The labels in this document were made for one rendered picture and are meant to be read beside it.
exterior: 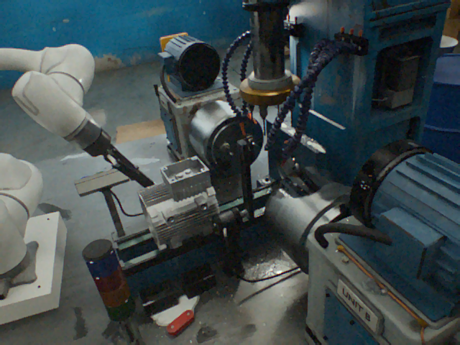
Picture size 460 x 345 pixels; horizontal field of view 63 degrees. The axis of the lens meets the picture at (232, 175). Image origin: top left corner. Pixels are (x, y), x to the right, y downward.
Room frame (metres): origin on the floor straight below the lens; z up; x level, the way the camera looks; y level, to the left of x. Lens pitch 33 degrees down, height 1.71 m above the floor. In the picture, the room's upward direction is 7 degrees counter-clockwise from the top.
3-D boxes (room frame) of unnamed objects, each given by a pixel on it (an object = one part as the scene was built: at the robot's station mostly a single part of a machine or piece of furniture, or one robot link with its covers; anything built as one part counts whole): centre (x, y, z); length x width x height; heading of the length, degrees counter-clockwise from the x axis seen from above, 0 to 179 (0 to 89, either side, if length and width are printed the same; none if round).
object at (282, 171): (1.07, -0.19, 1.01); 0.15 x 0.02 x 0.15; 22
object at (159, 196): (0.93, 0.18, 1.01); 0.20 x 0.19 x 0.19; 113
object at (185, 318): (0.67, 0.19, 0.81); 0.09 x 0.03 x 0.02; 130
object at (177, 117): (1.59, 0.12, 0.99); 0.35 x 0.31 x 0.37; 22
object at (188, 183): (0.94, 0.14, 1.11); 0.12 x 0.11 x 0.07; 113
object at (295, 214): (0.73, -0.23, 1.04); 0.41 x 0.25 x 0.25; 22
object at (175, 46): (1.62, 0.16, 1.16); 0.33 x 0.26 x 0.42; 22
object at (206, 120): (1.37, 0.03, 1.04); 0.37 x 0.25 x 0.25; 22
